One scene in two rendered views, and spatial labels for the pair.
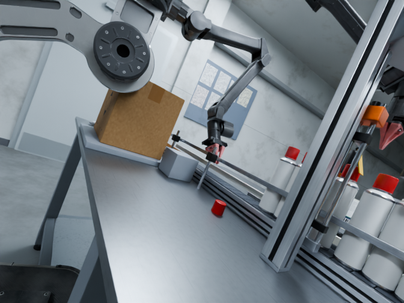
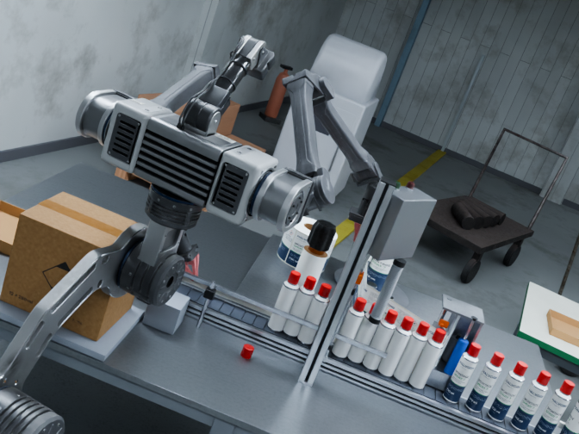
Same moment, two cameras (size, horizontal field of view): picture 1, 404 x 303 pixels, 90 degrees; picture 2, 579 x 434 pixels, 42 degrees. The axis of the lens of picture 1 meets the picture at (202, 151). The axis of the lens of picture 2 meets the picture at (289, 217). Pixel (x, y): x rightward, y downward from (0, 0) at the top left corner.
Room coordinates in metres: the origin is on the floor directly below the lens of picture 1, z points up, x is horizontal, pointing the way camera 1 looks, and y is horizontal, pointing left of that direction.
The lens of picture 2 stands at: (-0.76, 1.46, 2.01)
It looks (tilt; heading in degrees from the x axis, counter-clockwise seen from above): 19 degrees down; 311
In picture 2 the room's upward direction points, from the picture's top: 20 degrees clockwise
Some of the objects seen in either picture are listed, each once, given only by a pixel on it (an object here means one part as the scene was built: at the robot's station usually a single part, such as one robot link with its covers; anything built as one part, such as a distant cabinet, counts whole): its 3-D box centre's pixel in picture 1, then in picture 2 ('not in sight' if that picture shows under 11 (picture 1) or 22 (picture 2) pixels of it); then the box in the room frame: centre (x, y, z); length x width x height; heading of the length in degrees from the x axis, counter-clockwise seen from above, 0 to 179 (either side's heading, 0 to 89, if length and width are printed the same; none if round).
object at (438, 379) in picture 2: not in sight; (446, 344); (0.23, -0.64, 1.01); 0.14 x 0.13 x 0.26; 37
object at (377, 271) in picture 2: not in sight; (385, 255); (0.74, -0.90, 1.04); 0.09 x 0.09 x 0.29
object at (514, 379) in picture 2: not in sight; (508, 391); (0.01, -0.69, 0.98); 0.05 x 0.05 x 0.20
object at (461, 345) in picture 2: not in sight; (453, 362); (0.18, -0.62, 0.98); 0.03 x 0.03 x 0.17
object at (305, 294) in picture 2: (297, 187); (301, 306); (0.56, -0.28, 0.98); 0.05 x 0.05 x 0.20
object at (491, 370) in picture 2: not in sight; (485, 381); (0.07, -0.65, 0.98); 0.05 x 0.05 x 0.20
